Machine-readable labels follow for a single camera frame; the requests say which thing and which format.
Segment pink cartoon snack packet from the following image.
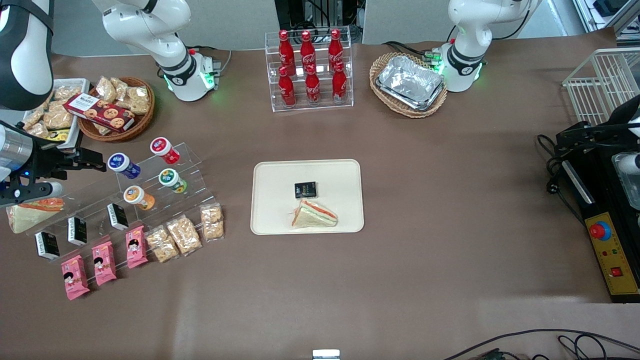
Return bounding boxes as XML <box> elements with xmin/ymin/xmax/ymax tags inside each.
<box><xmin>91</xmin><ymin>241</ymin><xmax>118</xmax><ymax>287</ymax></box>
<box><xmin>60</xmin><ymin>254</ymin><xmax>91</xmax><ymax>301</ymax></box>
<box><xmin>125</xmin><ymin>225</ymin><xmax>149</xmax><ymax>270</ymax></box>

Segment clear acrylic step stand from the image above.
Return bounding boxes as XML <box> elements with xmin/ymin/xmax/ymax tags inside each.
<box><xmin>30</xmin><ymin>142</ymin><xmax>217</xmax><ymax>258</ymax></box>

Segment dark brown wicker basket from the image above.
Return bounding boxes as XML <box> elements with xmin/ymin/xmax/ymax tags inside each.
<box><xmin>76</xmin><ymin>76</ymin><xmax>156</xmax><ymax>143</ymax></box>

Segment white rectangular dish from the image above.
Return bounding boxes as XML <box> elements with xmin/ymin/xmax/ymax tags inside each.
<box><xmin>22</xmin><ymin>78</ymin><xmax>91</xmax><ymax>151</ymax></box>

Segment orange gum bottle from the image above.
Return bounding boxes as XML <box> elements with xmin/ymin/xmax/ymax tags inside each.
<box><xmin>123</xmin><ymin>185</ymin><xmax>156</xmax><ymax>211</ymax></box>

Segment black equipment cabinet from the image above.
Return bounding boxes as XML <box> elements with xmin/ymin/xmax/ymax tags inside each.
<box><xmin>274</xmin><ymin>0</ymin><xmax>362</xmax><ymax>43</ymax></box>

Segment black control box yellow panel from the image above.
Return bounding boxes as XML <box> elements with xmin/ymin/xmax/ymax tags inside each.
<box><xmin>559</xmin><ymin>150</ymin><xmax>640</xmax><ymax>304</ymax></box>

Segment black arm base cable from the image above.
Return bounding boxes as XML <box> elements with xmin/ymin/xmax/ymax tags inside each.
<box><xmin>382</xmin><ymin>40</ymin><xmax>436</xmax><ymax>61</ymax></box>

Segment long black cable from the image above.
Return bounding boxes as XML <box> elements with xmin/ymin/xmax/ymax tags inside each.
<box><xmin>442</xmin><ymin>328</ymin><xmax>640</xmax><ymax>360</ymax></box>

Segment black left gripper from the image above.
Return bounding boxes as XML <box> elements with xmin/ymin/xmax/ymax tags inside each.
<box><xmin>556</xmin><ymin>120</ymin><xmax>636</xmax><ymax>151</ymax></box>

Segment clear acrylic bottle rack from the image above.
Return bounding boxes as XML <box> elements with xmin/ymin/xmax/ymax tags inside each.
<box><xmin>265</xmin><ymin>26</ymin><xmax>354</xmax><ymax>113</ymax></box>

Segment red cookie box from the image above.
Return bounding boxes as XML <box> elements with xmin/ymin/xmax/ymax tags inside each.
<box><xmin>63</xmin><ymin>92</ymin><xmax>136</xmax><ymax>133</ymax></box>

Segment green gum bottle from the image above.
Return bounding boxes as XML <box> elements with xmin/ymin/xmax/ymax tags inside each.
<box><xmin>158</xmin><ymin>168</ymin><xmax>188</xmax><ymax>195</ymax></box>

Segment black power cable with plug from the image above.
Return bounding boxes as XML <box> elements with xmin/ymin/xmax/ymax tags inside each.
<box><xmin>536</xmin><ymin>132</ymin><xmax>586</xmax><ymax>226</ymax></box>

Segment wrapped triangle sandwich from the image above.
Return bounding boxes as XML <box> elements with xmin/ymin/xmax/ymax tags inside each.
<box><xmin>6</xmin><ymin>197</ymin><xmax>66</xmax><ymax>235</ymax></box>
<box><xmin>291</xmin><ymin>198</ymin><xmax>339</xmax><ymax>230</ymax></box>

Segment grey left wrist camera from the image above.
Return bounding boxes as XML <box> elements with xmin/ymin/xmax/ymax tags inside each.
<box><xmin>612</xmin><ymin>152</ymin><xmax>640</xmax><ymax>175</ymax></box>

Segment cream plastic serving tray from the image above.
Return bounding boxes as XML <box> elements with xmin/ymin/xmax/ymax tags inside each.
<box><xmin>250</xmin><ymin>159</ymin><xmax>365</xmax><ymax>236</ymax></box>

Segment looped black cable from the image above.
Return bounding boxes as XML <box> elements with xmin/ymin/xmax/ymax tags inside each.
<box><xmin>557</xmin><ymin>334</ymin><xmax>617</xmax><ymax>360</ymax></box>

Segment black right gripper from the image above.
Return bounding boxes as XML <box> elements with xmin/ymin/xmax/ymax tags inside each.
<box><xmin>31</xmin><ymin>141</ymin><xmax>107</xmax><ymax>181</ymax></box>

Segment stacked aluminium foil trays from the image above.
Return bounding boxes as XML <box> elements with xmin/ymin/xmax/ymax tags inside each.
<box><xmin>376</xmin><ymin>55</ymin><xmax>446</xmax><ymax>112</ymax></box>

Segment white wire basket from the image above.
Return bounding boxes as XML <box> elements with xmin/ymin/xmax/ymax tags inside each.
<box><xmin>562</xmin><ymin>48</ymin><xmax>640</xmax><ymax>127</ymax></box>

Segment blue gum bottle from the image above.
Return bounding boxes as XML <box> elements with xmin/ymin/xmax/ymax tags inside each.
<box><xmin>107</xmin><ymin>152</ymin><xmax>142</xmax><ymax>180</ymax></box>

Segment red gum bottle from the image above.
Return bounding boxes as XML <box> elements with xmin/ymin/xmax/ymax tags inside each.
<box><xmin>150</xmin><ymin>136</ymin><xmax>181</xmax><ymax>165</ymax></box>

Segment grey arm base cable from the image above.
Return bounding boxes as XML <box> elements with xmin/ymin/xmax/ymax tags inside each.
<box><xmin>192</xmin><ymin>46</ymin><xmax>233</xmax><ymax>76</ymax></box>

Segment light tan wicker basket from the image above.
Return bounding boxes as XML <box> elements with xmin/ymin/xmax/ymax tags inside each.
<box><xmin>369</xmin><ymin>52</ymin><xmax>449</xmax><ymax>119</ymax></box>

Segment aluminium frame rack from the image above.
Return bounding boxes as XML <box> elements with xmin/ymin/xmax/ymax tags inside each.
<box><xmin>572</xmin><ymin>0</ymin><xmax>640</xmax><ymax>48</ymax></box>

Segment clear-wrapped rice crisp bar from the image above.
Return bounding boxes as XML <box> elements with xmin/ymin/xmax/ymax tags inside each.
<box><xmin>145</xmin><ymin>225</ymin><xmax>180</xmax><ymax>264</ymax></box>
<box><xmin>200</xmin><ymin>202</ymin><xmax>225</xmax><ymax>243</ymax></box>
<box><xmin>166</xmin><ymin>214</ymin><xmax>203</xmax><ymax>257</ymax></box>

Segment red cola bottle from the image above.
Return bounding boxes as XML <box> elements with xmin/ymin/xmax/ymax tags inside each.
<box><xmin>278</xmin><ymin>30</ymin><xmax>296</xmax><ymax>76</ymax></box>
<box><xmin>305</xmin><ymin>64</ymin><xmax>322</xmax><ymax>106</ymax></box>
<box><xmin>332</xmin><ymin>61</ymin><xmax>348</xmax><ymax>103</ymax></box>
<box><xmin>300</xmin><ymin>30</ymin><xmax>317</xmax><ymax>75</ymax></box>
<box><xmin>278</xmin><ymin>66</ymin><xmax>297</xmax><ymax>108</ymax></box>
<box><xmin>328</xmin><ymin>28</ymin><xmax>344</xmax><ymax>71</ymax></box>

